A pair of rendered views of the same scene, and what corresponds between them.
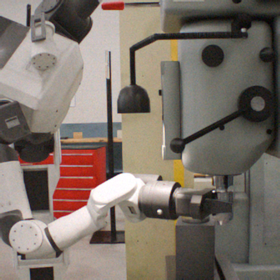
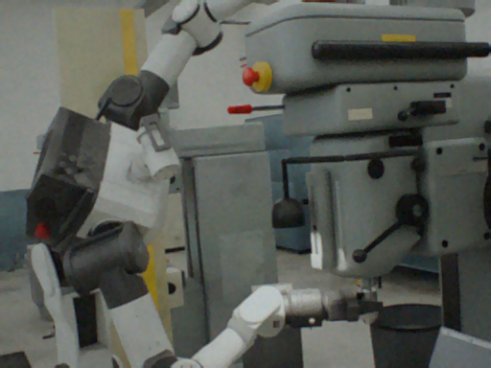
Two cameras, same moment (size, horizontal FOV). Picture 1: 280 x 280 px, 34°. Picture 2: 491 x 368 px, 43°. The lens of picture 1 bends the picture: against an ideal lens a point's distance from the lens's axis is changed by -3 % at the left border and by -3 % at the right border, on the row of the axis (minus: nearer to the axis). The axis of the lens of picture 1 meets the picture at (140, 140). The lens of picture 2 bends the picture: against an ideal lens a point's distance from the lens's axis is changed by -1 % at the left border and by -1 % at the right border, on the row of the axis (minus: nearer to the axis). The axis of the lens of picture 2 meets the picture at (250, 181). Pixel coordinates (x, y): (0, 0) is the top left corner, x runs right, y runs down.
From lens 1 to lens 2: 0.73 m
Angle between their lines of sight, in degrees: 28
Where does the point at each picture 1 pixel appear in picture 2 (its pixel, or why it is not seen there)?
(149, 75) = not seen: hidden behind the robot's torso
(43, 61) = (165, 172)
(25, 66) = (126, 176)
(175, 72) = (327, 182)
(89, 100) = not seen: outside the picture
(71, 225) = (224, 353)
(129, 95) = (292, 209)
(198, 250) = (287, 355)
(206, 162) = (369, 266)
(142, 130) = not seen: hidden behind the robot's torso
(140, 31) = (88, 93)
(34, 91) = (147, 207)
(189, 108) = (354, 218)
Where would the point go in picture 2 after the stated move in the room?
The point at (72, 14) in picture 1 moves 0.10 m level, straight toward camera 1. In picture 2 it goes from (149, 106) to (169, 102)
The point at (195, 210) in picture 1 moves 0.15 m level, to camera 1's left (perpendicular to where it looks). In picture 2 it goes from (354, 313) to (296, 328)
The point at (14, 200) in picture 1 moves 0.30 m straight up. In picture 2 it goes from (161, 338) to (148, 191)
